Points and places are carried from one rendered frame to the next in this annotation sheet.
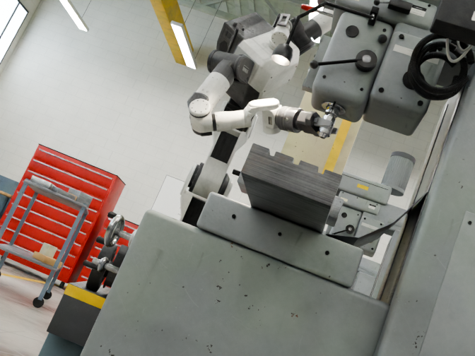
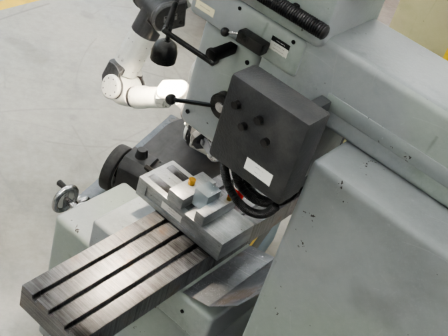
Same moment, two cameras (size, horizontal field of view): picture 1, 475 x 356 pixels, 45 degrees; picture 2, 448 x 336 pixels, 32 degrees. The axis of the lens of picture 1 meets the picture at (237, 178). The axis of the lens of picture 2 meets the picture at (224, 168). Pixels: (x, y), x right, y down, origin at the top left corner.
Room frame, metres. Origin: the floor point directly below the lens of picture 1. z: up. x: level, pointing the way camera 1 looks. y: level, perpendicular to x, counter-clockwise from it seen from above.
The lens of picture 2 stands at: (0.21, -0.83, 2.52)
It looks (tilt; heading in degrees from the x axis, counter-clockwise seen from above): 37 degrees down; 19
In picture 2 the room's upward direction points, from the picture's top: 18 degrees clockwise
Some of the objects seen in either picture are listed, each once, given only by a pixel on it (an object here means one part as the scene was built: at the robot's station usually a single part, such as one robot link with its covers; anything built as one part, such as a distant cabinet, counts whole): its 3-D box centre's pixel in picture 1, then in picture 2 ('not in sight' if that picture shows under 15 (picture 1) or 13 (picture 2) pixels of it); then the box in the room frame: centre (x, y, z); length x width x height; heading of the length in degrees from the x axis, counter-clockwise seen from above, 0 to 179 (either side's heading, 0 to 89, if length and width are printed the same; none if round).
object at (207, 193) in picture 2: not in sight; (206, 197); (1.90, -0.22, 1.04); 0.06 x 0.05 x 0.06; 169
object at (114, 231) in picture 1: (124, 234); (71, 204); (1.96, 0.28, 0.63); 0.16 x 0.12 x 0.12; 80
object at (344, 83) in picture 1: (350, 68); (240, 79); (1.87, -0.22, 1.47); 0.21 x 0.19 x 0.32; 170
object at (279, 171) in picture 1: (290, 221); (205, 225); (1.94, -0.22, 0.89); 1.24 x 0.23 x 0.08; 170
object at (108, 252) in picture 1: (102, 266); (117, 168); (2.38, 0.37, 0.50); 0.20 x 0.05 x 0.20; 4
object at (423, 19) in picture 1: (380, 20); (273, 15); (1.87, -0.25, 1.68); 0.34 x 0.24 x 0.10; 80
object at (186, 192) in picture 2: not in sight; (191, 190); (1.91, -0.16, 1.02); 0.15 x 0.06 x 0.04; 169
